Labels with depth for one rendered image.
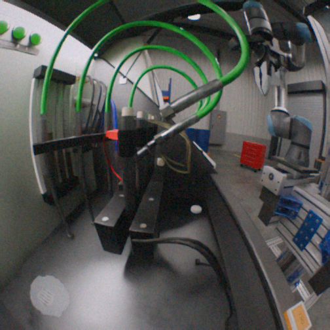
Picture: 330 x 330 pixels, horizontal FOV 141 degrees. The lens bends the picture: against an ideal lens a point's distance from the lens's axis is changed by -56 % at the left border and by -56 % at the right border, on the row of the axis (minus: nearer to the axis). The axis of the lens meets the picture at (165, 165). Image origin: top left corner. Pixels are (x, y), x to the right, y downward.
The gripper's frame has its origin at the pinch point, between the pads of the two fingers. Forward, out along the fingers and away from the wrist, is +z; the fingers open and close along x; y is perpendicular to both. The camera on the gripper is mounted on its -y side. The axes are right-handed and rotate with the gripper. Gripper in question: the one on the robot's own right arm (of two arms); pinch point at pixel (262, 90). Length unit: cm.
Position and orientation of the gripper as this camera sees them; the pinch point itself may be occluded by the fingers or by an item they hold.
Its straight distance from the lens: 39.7
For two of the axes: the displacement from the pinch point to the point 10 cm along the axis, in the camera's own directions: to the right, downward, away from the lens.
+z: -0.5, 9.5, 3.0
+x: 0.7, -3.0, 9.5
